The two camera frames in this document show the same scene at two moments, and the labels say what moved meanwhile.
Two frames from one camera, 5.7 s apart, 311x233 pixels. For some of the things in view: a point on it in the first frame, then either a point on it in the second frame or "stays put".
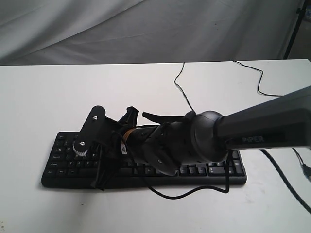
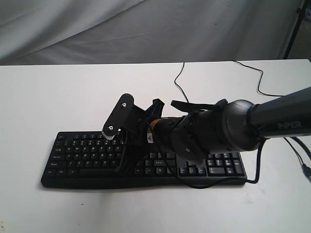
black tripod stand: [300, 11] stays put
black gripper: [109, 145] → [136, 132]
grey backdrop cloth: [71, 32] stays put
